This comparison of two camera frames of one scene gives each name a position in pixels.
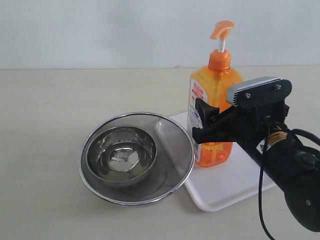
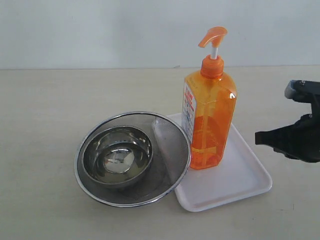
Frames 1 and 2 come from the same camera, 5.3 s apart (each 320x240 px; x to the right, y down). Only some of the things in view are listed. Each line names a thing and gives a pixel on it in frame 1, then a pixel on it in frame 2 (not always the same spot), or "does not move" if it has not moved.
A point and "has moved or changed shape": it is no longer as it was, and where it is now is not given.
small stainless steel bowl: x=122 y=155 does not move
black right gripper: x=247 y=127 -> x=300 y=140
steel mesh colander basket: x=136 y=158 does not move
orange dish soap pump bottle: x=212 y=82 has moved or changed shape
